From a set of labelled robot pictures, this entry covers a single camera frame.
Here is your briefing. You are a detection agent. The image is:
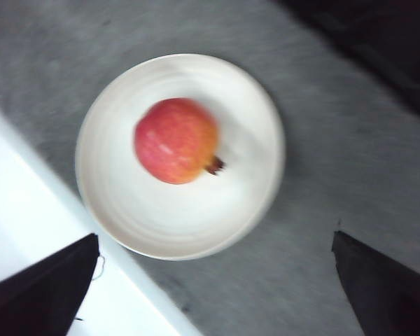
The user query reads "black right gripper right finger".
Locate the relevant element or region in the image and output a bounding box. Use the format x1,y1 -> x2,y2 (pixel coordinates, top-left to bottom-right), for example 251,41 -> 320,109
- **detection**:
332,231 -> 420,336

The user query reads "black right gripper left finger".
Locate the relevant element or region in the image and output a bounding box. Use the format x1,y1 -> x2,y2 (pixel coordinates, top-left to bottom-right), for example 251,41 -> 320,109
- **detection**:
0,233 -> 100,336

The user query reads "white plate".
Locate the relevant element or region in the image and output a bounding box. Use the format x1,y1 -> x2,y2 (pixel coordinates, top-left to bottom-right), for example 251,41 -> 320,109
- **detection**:
75,53 -> 286,261

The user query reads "red pomegranate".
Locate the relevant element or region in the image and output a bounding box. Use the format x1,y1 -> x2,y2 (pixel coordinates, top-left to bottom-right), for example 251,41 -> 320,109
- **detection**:
134,97 -> 225,184

